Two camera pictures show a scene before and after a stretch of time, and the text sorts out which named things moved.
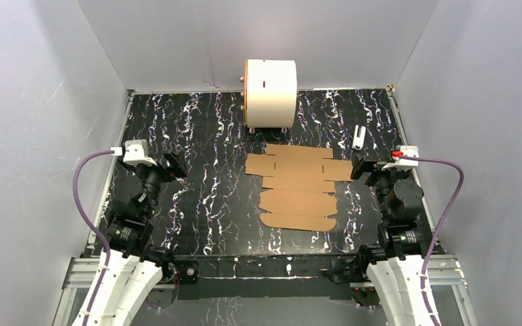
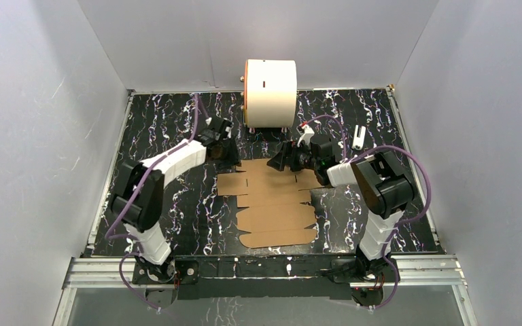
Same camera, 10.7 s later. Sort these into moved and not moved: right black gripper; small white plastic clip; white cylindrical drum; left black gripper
Moved: right black gripper; left black gripper
Not moved: small white plastic clip; white cylindrical drum
